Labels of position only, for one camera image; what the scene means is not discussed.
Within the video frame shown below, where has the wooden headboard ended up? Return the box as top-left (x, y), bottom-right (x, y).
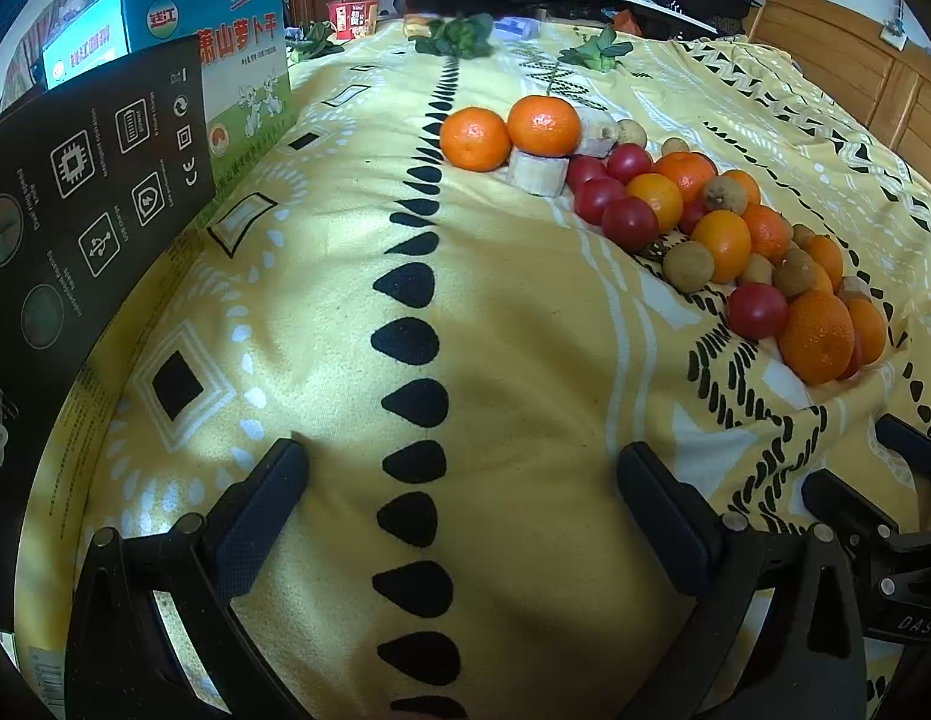
top-left (746, 0), bottom-right (931, 173)

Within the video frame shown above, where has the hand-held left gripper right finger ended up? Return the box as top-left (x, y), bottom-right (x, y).
top-left (616, 441), bottom-right (867, 720)

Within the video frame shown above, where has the red instant noodle cup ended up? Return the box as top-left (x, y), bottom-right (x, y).
top-left (328, 0), bottom-right (382, 41)

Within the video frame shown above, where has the banana piece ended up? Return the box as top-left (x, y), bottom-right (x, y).
top-left (506, 148), bottom-right (571, 197)
top-left (580, 120), bottom-right (620, 160)

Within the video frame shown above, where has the blue green printed carton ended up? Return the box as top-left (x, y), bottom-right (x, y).
top-left (43, 0), bottom-right (303, 182)

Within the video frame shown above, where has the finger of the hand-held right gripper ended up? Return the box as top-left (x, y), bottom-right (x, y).
top-left (801, 469), bottom-right (931, 608)
top-left (875, 414), bottom-right (931, 466)

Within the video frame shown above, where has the green leafy vegetable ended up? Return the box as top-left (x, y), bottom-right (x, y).
top-left (416, 13), bottom-right (496, 59)
top-left (559, 26), bottom-right (635, 74)
top-left (287, 21), bottom-right (346, 61)

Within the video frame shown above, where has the black printed box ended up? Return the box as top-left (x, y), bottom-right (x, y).
top-left (0, 34), bottom-right (217, 698)

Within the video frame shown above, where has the yellow patterned blanket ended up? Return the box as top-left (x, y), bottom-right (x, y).
top-left (15, 15), bottom-right (931, 720)

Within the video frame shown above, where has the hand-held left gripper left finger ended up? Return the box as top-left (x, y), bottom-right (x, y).
top-left (64, 439), bottom-right (310, 720)

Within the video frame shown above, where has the pile of mandarins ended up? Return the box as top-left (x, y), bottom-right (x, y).
top-left (439, 94), bottom-right (890, 387)

